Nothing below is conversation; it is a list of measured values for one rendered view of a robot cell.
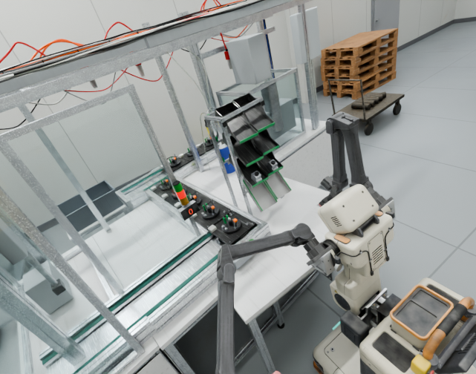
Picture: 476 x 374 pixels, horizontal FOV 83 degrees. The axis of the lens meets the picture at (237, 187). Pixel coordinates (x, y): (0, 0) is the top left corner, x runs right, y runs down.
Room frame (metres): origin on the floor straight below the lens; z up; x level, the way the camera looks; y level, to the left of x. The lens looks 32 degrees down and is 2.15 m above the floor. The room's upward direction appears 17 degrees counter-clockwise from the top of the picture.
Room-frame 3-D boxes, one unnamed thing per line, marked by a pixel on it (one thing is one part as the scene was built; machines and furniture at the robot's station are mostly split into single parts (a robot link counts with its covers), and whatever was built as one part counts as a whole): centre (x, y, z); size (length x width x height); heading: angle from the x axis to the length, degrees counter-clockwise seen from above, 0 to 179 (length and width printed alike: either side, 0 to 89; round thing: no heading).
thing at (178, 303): (1.16, 0.27, 0.91); 0.89 x 0.06 x 0.11; 121
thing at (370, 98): (4.18, -2.46, 0.46); 1.18 x 0.68 x 0.93; 120
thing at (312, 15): (2.82, -1.05, 1.43); 0.30 x 0.09 x 1.13; 121
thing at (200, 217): (1.65, 0.25, 1.01); 0.24 x 0.24 x 0.13; 31
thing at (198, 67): (2.78, 0.00, 1.56); 0.09 x 0.04 x 1.39; 121
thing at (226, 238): (1.43, 0.12, 0.96); 0.24 x 0.24 x 0.02; 31
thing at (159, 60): (2.59, 0.31, 1.56); 0.04 x 0.04 x 1.39; 31
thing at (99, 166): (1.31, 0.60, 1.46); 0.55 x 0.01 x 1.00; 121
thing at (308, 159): (2.80, -0.57, 0.43); 1.11 x 0.68 x 0.86; 121
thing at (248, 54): (2.67, -0.48, 1.50); 0.38 x 0.21 x 0.88; 31
